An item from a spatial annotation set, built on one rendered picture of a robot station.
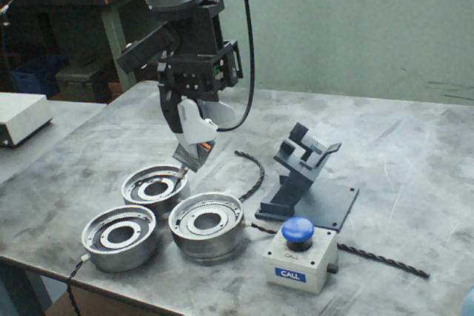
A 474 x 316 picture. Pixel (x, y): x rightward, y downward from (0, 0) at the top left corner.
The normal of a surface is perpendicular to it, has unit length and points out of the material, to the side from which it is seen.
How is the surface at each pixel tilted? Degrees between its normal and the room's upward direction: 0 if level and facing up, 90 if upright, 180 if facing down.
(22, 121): 90
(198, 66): 90
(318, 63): 90
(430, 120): 0
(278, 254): 0
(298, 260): 0
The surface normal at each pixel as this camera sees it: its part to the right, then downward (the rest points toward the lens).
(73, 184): -0.15, -0.86
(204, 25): -0.44, 0.51
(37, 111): 0.90, 0.08
